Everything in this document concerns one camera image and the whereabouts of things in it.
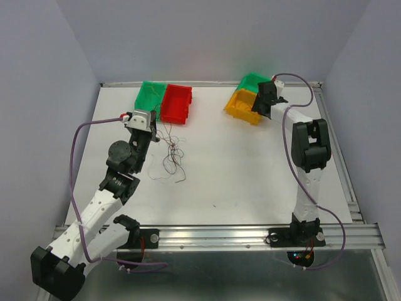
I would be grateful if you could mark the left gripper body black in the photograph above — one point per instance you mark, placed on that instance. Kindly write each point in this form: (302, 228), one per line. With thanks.
(141, 144)

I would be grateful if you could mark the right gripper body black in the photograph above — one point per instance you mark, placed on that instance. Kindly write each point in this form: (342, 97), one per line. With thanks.
(256, 105)

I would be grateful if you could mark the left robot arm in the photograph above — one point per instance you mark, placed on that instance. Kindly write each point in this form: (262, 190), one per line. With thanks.
(61, 268)

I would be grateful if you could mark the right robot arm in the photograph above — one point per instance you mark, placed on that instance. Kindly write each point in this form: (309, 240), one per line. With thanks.
(309, 152)

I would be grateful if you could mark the right green plastic bin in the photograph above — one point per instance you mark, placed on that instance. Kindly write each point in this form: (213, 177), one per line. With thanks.
(250, 82)

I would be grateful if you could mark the green plastic bin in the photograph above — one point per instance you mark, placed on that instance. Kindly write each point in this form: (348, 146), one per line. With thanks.
(250, 82)
(150, 96)

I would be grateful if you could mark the yellow plastic bin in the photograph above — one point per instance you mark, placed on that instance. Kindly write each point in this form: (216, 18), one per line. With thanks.
(240, 105)

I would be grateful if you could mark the left green plastic bin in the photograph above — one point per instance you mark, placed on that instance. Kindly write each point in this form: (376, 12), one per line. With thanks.
(150, 96)

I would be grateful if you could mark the red plastic bin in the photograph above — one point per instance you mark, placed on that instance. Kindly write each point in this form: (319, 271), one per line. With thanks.
(175, 105)

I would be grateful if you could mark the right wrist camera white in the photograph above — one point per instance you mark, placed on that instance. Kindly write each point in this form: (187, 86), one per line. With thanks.
(279, 85)

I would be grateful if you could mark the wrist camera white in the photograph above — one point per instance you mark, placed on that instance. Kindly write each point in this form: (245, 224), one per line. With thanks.
(279, 85)
(140, 120)

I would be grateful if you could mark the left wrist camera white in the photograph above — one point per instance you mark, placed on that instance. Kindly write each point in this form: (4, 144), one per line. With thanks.
(140, 120)

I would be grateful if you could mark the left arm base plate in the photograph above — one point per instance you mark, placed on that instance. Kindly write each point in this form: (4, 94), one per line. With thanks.
(144, 238)

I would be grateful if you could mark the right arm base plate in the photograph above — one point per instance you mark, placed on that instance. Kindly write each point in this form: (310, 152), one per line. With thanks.
(287, 238)

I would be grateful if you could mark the aluminium right rail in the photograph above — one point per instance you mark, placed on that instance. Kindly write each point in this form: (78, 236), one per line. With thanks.
(347, 187)

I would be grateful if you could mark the aluminium rail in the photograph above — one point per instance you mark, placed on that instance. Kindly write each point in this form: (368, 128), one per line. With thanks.
(347, 187)
(254, 238)

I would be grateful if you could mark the aluminium front rail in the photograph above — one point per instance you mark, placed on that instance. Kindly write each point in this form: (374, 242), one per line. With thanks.
(254, 238)

